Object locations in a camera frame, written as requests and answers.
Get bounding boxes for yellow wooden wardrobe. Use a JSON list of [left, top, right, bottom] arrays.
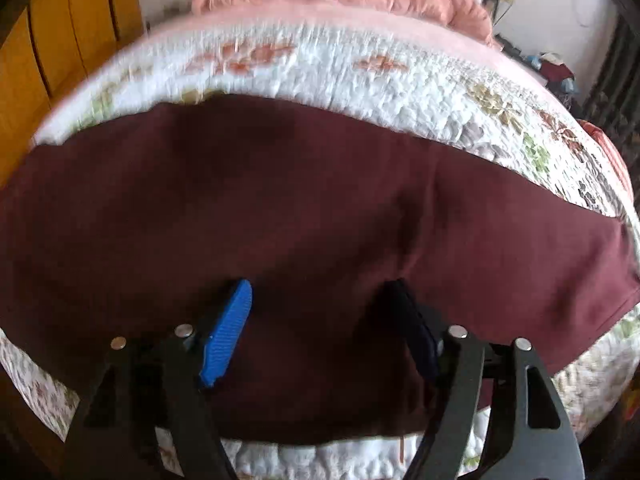
[[0, 0, 146, 176]]

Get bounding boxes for maroon pants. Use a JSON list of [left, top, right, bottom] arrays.
[[0, 95, 640, 447]]

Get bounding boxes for white floral quilt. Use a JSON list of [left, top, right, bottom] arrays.
[[0, 0, 640, 480]]

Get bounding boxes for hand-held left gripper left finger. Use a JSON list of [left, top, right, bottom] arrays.
[[61, 278, 254, 480]]

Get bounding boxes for pile of clothes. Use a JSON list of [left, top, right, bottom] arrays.
[[522, 51, 581, 106]]

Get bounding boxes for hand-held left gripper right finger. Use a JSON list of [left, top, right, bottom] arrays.
[[384, 279, 586, 480]]

